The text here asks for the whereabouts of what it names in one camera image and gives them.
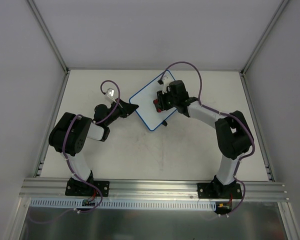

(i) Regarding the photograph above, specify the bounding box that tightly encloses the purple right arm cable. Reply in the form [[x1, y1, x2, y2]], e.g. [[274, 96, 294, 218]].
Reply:
[[157, 61, 256, 213]]

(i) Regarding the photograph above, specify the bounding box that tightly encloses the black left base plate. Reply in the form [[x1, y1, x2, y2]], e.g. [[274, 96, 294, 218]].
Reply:
[[65, 178, 110, 197]]

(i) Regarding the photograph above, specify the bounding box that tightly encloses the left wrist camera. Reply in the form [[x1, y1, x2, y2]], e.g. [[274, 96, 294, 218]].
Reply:
[[105, 88, 116, 103]]

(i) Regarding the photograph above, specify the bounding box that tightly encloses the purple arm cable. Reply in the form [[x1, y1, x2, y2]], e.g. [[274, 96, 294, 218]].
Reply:
[[157, 61, 256, 213], [62, 79, 120, 214]]

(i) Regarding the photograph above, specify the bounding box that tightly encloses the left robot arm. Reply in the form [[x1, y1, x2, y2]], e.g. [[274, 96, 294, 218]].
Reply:
[[48, 99, 139, 195]]

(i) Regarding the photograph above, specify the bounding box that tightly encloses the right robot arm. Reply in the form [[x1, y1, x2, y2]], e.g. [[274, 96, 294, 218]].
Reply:
[[153, 80, 256, 198]]

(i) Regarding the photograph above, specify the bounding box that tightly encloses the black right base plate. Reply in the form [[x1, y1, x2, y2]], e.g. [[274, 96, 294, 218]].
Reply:
[[197, 182, 243, 200]]

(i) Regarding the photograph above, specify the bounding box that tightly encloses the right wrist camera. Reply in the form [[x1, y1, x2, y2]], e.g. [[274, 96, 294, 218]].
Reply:
[[157, 75, 174, 95]]

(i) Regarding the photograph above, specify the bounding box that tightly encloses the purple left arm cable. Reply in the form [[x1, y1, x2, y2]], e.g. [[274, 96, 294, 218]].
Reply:
[[62, 79, 120, 214]]

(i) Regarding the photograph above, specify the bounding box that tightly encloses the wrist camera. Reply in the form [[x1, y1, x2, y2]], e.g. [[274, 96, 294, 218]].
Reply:
[[105, 88, 116, 103], [157, 75, 174, 95]]

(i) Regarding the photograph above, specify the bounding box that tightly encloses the left aluminium frame post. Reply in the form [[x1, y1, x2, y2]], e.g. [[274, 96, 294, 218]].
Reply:
[[25, 0, 69, 74]]

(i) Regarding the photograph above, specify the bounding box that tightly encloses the blue framed whiteboard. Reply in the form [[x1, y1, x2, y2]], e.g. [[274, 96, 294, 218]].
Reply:
[[129, 73, 177, 132]]

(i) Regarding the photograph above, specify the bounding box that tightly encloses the white slotted cable duct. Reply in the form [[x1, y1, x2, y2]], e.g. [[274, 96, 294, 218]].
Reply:
[[29, 197, 217, 212]]

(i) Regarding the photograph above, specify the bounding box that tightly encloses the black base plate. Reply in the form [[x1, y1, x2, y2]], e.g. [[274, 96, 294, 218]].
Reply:
[[65, 178, 110, 197], [197, 182, 243, 200]]

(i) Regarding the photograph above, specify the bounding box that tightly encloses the aluminium frame post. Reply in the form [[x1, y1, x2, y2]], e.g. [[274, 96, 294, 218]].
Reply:
[[240, 0, 290, 75], [25, 0, 69, 74]]

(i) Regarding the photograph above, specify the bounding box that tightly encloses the aluminium mounting rail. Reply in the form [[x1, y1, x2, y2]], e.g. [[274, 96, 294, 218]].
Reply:
[[19, 177, 290, 202]]

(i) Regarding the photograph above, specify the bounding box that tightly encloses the red bone-shaped eraser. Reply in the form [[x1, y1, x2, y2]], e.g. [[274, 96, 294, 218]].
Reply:
[[153, 98, 162, 113]]

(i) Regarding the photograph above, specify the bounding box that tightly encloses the right aluminium frame post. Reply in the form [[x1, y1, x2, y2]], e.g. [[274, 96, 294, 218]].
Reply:
[[240, 0, 290, 75]]

